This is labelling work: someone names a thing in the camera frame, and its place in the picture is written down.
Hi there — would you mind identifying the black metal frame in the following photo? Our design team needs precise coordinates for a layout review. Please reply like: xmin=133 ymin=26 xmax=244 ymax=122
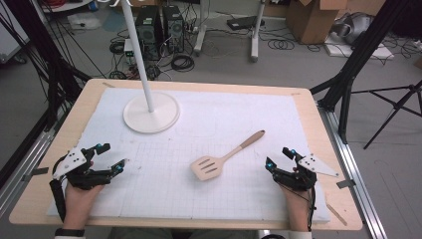
xmin=3 ymin=0 xmax=93 ymax=131
xmin=310 ymin=0 xmax=412 ymax=144

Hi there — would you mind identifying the white stand with round base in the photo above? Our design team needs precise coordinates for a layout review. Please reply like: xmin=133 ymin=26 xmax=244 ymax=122
xmin=98 ymin=0 xmax=181 ymax=134

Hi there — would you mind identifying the white stand leg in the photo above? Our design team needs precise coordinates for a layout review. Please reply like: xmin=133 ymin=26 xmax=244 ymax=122
xmin=193 ymin=0 xmax=209 ymax=57
xmin=249 ymin=0 xmax=267 ymax=64

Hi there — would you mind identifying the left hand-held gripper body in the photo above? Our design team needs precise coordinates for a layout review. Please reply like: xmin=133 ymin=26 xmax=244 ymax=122
xmin=52 ymin=146 xmax=112 ymax=191

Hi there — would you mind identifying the person's white sleeve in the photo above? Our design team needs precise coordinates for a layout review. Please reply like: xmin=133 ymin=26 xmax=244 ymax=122
xmin=288 ymin=230 xmax=314 ymax=239

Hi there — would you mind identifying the person's right hand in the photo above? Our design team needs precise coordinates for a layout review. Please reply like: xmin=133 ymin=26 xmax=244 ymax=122
xmin=280 ymin=184 xmax=313 ymax=232

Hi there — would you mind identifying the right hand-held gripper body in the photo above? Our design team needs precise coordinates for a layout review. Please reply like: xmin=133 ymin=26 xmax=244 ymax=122
xmin=274 ymin=152 xmax=340 ymax=192

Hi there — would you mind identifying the black tripod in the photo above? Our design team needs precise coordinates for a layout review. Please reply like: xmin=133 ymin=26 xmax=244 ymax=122
xmin=350 ymin=79 xmax=422 ymax=150

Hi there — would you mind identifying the person's left hand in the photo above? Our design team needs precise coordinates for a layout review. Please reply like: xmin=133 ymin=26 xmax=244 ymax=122
xmin=62 ymin=184 xmax=105 ymax=230

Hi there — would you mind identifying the black wristband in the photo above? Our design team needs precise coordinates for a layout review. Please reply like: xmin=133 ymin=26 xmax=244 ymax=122
xmin=54 ymin=227 xmax=87 ymax=238

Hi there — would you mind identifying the aluminium rail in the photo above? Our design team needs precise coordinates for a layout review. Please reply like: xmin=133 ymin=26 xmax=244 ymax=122
xmin=317 ymin=105 xmax=388 ymax=239
xmin=0 ymin=127 xmax=57 ymax=218

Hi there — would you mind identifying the beige slotted spatula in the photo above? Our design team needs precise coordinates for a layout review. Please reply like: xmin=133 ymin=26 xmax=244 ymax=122
xmin=190 ymin=129 xmax=267 ymax=182

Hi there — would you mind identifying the black coiled cable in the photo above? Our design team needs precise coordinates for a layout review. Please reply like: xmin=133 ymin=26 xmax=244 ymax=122
xmin=267 ymin=38 xmax=297 ymax=52
xmin=108 ymin=40 xmax=126 ymax=56
xmin=170 ymin=53 xmax=196 ymax=73

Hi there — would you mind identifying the grey rounded appliance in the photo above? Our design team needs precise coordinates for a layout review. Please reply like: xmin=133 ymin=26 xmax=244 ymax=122
xmin=330 ymin=12 xmax=375 ymax=46

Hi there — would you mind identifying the brown cardboard box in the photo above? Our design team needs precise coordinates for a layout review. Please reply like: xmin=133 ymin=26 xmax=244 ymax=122
xmin=286 ymin=0 xmax=350 ymax=46

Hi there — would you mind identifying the white foam board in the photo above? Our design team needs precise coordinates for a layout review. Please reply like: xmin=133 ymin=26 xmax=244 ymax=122
xmin=323 ymin=32 xmax=396 ymax=62

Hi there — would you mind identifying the white gridded mat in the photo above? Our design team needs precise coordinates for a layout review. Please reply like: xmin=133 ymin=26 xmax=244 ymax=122
xmin=47 ymin=87 xmax=331 ymax=224

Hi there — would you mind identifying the black computer tower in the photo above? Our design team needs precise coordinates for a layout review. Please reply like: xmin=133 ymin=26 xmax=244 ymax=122
xmin=161 ymin=4 xmax=185 ymax=55
xmin=134 ymin=5 xmax=164 ymax=62

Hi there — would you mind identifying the flat black device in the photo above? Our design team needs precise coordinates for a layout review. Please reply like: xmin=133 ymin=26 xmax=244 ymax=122
xmin=226 ymin=15 xmax=266 ymax=32

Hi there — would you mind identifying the grey metal clamp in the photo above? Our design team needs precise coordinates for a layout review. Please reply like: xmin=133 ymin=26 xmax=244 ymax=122
xmin=335 ymin=178 xmax=357 ymax=190
xmin=22 ymin=166 xmax=50 ymax=182

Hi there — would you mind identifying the small white device box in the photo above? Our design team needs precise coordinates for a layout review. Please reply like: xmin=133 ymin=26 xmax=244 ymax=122
xmin=122 ymin=38 xmax=135 ymax=65

